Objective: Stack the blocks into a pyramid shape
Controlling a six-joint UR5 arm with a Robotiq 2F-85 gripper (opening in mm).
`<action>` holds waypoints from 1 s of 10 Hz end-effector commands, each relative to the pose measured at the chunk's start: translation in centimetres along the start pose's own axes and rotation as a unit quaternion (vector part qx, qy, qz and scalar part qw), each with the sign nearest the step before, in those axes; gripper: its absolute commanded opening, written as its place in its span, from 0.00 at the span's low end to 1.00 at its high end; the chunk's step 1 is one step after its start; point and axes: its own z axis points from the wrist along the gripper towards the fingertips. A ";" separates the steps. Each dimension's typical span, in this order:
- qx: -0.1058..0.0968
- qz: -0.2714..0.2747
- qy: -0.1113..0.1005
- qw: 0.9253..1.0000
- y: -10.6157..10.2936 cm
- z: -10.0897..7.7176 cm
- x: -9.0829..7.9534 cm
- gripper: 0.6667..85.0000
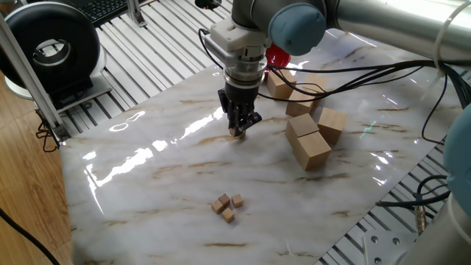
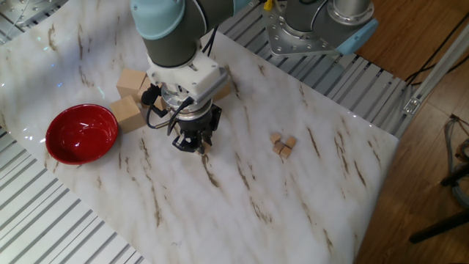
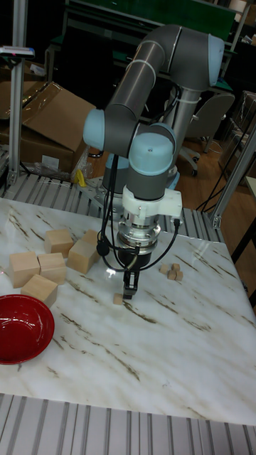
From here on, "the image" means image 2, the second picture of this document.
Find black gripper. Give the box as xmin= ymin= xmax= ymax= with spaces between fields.
xmin=171 ymin=103 xmax=223 ymax=154

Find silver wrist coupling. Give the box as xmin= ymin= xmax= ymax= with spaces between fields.
xmin=159 ymin=84 xmax=213 ymax=122

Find large wooden cube block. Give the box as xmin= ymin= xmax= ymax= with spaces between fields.
xmin=212 ymin=78 xmax=232 ymax=103
xmin=136 ymin=76 xmax=166 ymax=111
xmin=116 ymin=68 xmax=148 ymax=100
xmin=109 ymin=95 xmax=147 ymax=134

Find glossy marble pattern mat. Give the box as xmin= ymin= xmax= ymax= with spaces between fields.
xmin=0 ymin=0 xmax=400 ymax=264

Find red glossy bowl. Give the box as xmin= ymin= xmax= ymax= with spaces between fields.
xmin=45 ymin=103 xmax=119 ymax=166

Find black stand legs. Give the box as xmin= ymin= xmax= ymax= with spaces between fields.
xmin=408 ymin=161 xmax=469 ymax=245

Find black gripper cable bundle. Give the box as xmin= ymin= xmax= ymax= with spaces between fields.
xmin=140 ymin=25 xmax=221 ymax=136

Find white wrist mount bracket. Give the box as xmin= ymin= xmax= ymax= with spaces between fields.
xmin=145 ymin=54 xmax=230 ymax=103

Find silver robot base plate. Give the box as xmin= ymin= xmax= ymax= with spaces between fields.
xmin=262 ymin=0 xmax=341 ymax=58

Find silver perforated mount plate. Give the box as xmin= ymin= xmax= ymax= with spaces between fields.
xmin=0 ymin=0 xmax=70 ymax=29

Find thin black floor cables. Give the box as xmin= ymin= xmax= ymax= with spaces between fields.
xmin=404 ymin=10 xmax=469 ymax=87

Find aluminium frame post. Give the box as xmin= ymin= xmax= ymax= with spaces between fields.
xmin=394 ymin=21 xmax=469 ymax=139

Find grey cable bundle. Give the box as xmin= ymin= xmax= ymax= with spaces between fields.
xmin=442 ymin=113 xmax=469 ymax=210

